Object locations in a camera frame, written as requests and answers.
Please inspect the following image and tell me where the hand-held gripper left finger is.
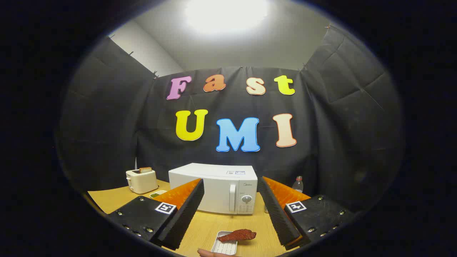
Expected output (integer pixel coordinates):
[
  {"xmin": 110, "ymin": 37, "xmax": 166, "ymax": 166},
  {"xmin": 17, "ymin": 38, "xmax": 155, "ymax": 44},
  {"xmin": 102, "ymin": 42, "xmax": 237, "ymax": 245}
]
[{"xmin": 106, "ymin": 178, "xmax": 205, "ymax": 250}]

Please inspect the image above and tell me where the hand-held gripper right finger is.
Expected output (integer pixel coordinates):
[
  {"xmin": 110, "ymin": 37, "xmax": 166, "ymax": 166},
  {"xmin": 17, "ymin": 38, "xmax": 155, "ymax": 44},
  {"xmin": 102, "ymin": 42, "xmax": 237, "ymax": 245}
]
[{"xmin": 257, "ymin": 176, "xmax": 356, "ymax": 250}]

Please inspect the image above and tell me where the white toaster oven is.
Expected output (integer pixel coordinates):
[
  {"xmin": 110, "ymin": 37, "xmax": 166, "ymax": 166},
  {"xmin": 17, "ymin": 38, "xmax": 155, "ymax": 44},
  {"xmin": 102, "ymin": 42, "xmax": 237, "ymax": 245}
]
[{"xmin": 169, "ymin": 163, "xmax": 258, "ymax": 215}]

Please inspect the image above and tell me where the cream toaster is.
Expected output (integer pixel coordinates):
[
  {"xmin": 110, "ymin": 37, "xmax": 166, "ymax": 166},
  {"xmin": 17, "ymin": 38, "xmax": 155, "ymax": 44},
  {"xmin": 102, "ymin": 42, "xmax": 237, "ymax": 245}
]
[{"xmin": 126, "ymin": 169, "xmax": 159, "ymax": 195}]

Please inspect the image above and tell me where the small white ribbed tray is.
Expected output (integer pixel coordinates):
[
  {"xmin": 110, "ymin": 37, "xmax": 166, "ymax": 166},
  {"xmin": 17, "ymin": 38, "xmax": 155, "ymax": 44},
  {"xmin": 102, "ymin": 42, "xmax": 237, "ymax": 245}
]
[{"xmin": 211, "ymin": 231, "xmax": 238, "ymax": 255}]

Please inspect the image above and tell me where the reddish brown meat strip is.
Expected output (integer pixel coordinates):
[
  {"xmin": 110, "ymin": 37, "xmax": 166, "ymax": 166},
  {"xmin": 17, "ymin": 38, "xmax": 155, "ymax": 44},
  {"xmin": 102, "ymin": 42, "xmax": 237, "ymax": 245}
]
[{"xmin": 218, "ymin": 229, "xmax": 257, "ymax": 243}]

